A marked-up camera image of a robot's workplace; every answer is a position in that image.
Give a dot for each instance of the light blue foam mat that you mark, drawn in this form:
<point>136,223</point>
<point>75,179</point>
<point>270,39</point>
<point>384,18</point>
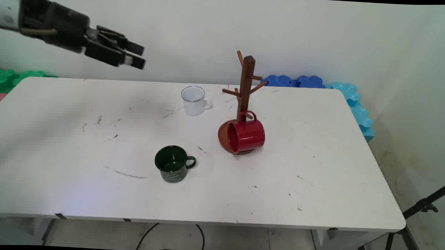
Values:
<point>358,111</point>

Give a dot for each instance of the red foam mat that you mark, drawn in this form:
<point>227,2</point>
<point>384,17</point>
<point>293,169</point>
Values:
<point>0,97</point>

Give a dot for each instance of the dark green enamel mug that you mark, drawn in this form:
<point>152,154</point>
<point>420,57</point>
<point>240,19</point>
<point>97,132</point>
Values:
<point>172,164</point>

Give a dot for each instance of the green foam mat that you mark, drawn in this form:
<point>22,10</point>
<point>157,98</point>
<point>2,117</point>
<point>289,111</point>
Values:
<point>5,80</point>
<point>33,74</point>

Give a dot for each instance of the black tripod stand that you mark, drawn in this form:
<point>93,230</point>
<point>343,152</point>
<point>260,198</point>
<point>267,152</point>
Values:
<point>421,206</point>

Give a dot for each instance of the red enamel mug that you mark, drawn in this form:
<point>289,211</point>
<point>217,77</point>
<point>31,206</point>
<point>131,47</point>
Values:
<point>246,135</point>

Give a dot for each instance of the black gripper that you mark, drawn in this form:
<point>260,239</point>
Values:
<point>59,23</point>

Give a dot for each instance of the brown wooden mug tree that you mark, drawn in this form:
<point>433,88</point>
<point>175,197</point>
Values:
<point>247,81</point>

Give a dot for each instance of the white enamel mug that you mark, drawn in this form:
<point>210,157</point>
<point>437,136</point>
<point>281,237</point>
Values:
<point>193,101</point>

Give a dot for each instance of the wide white table leg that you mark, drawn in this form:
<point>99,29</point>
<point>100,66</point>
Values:
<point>336,245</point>

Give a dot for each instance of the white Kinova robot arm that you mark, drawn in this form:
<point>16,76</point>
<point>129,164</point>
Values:
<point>8,10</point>

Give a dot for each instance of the dark blue foam mat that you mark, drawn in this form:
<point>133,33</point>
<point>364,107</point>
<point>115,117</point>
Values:
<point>311,81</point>
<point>279,81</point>

